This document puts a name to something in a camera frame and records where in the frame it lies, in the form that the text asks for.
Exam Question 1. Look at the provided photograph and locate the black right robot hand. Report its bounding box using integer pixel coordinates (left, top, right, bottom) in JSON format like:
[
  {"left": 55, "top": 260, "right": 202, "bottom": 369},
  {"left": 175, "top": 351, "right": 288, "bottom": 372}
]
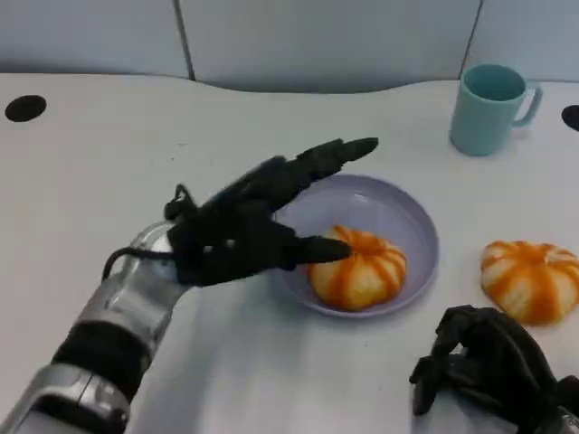
[{"left": 409, "top": 305, "right": 567, "bottom": 429}]

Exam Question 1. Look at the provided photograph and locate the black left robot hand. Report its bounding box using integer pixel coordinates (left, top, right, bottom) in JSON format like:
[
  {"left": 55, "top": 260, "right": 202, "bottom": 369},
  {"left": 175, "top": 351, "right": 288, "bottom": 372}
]
[{"left": 163, "top": 137, "right": 380, "bottom": 287}]

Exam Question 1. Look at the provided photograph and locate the orange white toy bread roll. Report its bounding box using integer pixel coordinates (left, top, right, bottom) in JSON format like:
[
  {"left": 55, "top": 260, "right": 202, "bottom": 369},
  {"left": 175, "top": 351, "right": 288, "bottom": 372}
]
[
  {"left": 479, "top": 240, "right": 579, "bottom": 325},
  {"left": 308, "top": 225, "right": 407, "bottom": 312}
]

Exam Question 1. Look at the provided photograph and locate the lilac plate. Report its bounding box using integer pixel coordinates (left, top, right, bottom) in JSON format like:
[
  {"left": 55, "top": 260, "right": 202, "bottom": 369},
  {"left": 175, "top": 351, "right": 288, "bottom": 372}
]
[{"left": 269, "top": 174, "right": 440, "bottom": 319}]

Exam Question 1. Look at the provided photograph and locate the pale green mug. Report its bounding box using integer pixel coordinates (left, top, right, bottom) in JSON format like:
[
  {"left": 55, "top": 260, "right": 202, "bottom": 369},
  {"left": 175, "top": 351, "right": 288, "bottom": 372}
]
[{"left": 449, "top": 63, "right": 544, "bottom": 157}]

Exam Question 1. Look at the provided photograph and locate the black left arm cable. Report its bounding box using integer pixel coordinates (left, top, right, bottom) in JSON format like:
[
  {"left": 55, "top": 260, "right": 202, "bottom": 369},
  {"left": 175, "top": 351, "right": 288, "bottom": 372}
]
[{"left": 102, "top": 246, "right": 178, "bottom": 279}]

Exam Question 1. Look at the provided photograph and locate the black table cable grommet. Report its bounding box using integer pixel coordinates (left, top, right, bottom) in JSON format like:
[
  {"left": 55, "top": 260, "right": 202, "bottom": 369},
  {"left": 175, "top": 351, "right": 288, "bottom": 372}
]
[
  {"left": 560, "top": 104, "right": 579, "bottom": 133},
  {"left": 4, "top": 94, "right": 48, "bottom": 123}
]

